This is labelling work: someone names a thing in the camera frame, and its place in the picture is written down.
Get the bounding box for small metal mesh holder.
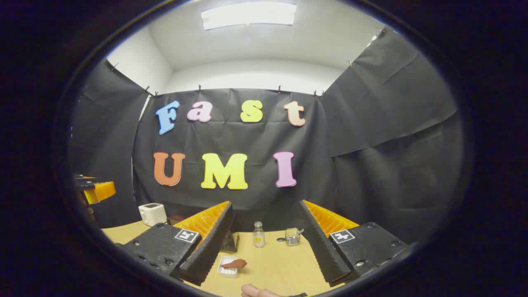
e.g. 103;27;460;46
285;228;302;247

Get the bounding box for black electric oven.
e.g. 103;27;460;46
167;214;240;253

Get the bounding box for ceiling light panel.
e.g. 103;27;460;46
201;1;297;31

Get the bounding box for white toaster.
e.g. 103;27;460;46
138;203;167;226

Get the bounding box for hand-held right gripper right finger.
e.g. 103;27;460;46
300;200;409;288

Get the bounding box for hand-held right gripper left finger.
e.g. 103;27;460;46
118;201;235;286

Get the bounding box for white rectangular tray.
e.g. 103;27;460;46
217;256;240;278

